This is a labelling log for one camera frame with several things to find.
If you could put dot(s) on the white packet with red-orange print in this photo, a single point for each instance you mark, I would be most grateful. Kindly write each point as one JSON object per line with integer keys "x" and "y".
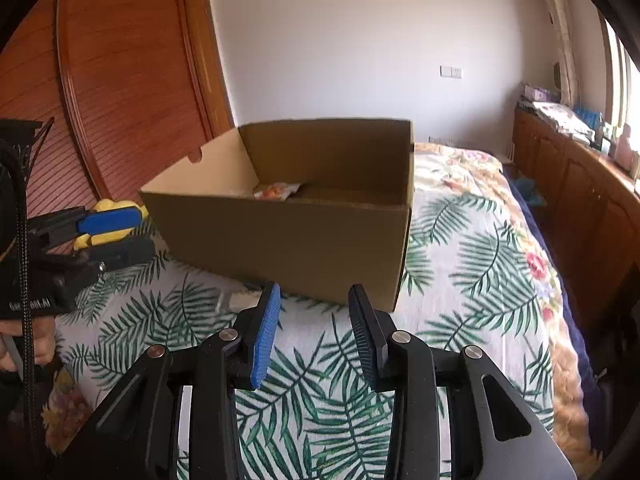
{"x": 275, "y": 191}

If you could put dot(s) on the leaf print bed sheet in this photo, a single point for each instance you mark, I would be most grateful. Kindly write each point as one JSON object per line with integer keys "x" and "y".
{"x": 470, "y": 270}

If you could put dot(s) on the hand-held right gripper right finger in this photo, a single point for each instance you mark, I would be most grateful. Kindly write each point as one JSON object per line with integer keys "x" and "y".
{"x": 362, "y": 340}

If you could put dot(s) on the clutter pile on cabinet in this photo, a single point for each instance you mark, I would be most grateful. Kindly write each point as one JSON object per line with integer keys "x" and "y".
{"x": 565, "y": 120}

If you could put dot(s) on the dark blue blanket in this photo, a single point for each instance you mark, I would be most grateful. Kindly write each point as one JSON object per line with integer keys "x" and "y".
{"x": 575, "y": 320}

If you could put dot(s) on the wooden side cabinet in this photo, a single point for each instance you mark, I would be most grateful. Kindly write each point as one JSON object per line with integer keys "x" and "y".
{"x": 590, "y": 210}

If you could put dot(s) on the floral quilt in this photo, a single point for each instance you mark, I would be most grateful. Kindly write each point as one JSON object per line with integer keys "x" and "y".
{"x": 545, "y": 260}

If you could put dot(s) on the white wall socket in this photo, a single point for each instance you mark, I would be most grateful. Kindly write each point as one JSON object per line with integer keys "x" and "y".
{"x": 451, "y": 71}

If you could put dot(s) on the white curtain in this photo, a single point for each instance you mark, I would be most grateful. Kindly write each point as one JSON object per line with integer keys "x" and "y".
{"x": 560, "y": 25}

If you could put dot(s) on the wooden slatted headboard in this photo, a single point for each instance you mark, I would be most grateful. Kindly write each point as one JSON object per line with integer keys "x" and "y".
{"x": 125, "y": 85}

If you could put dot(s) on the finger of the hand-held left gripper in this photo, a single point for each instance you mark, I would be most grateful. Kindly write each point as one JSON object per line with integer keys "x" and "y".
{"x": 112, "y": 220}
{"x": 127, "y": 252}

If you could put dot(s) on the person's left hand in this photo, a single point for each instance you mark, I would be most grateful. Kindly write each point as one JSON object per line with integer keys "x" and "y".
{"x": 42, "y": 345}

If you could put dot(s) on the brown cardboard box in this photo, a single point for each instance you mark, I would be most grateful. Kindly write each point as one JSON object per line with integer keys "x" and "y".
{"x": 300, "y": 240}

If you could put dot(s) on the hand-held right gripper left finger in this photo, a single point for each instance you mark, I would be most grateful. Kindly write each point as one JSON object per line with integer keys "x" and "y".
{"x": 265, "y": 335}

